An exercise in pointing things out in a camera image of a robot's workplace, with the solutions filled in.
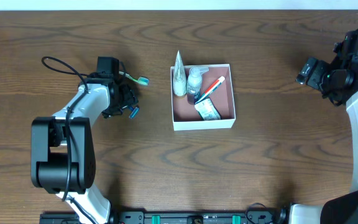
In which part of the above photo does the blue disposable razor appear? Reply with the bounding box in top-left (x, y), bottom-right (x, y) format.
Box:
top-left (127, 106), bottom-right (139, 119)

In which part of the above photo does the green white toothbrush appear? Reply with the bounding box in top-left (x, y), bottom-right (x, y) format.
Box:
top-left (119, 71), bottom-right (149, 86)

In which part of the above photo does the white Pantene tube gold cap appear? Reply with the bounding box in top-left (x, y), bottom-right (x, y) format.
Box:
top-left (172, 51), bottom-right (187, 97)

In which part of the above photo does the white pink-lined box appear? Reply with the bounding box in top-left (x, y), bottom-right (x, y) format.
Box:
top-left (171, 64), bottom-right (236, 131)

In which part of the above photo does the clear foam pump bottle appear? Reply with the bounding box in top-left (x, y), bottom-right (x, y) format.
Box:
top-left (187, 67), bottom-right (209, 105)

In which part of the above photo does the green white soap box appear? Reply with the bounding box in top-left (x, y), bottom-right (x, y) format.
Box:
top-left (195, 98), bottom-right (221, 121)

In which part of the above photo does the teal white toothpaste tube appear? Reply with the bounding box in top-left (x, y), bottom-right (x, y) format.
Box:
top-left (195, 76), bottom-right (225, 104)

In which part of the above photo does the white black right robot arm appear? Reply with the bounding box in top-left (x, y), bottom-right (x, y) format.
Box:
top-left (287, 29), bottom-right (358, 224)

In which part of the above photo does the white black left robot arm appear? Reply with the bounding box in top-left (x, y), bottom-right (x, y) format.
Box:
top-left (30, 57), bottom-right (139, 224)

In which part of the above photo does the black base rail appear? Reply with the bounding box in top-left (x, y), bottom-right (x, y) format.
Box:
top-left (39, 210), bottom-right (288, 224)

